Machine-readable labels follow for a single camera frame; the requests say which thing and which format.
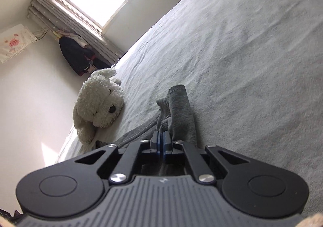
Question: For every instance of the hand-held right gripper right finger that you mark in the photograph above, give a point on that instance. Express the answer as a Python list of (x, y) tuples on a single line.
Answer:
[(166, 142)]

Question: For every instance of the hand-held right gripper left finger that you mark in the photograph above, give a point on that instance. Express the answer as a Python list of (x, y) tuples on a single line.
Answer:
[(156, 142)]

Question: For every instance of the grey shirt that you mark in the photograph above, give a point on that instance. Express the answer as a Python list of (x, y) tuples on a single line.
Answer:
[(180, 113)]

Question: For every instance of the white plush dog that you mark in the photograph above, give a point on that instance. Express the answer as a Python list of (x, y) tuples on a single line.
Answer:
[(98, 100)]

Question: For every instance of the hanging dark jacket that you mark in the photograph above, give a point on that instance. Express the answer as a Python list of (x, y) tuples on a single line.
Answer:
[(73, 55)]

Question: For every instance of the grey star-print curtain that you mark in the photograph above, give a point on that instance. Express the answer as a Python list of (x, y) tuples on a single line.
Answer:
[(75, 27)]

